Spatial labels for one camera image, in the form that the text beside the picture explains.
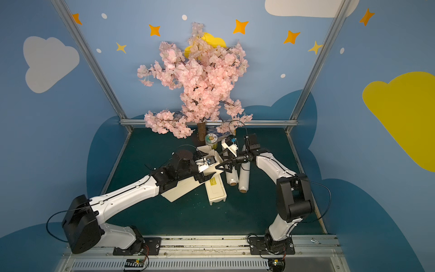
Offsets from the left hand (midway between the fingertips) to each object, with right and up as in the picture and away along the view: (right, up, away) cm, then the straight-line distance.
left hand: (210, 158), depth 78 cm
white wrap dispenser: (+3, -16, +6) cm, 18 cm away
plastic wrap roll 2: (+18, -11, +16) cm, 27 cm away
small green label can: (-1, +10, +27) cm, 29 cm away
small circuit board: (-33, -46, -5) cm, 57 cm away
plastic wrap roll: (+11, -10, +15) cm, 21 cm away
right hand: (+5, -2, +4) cm, 7 cm away
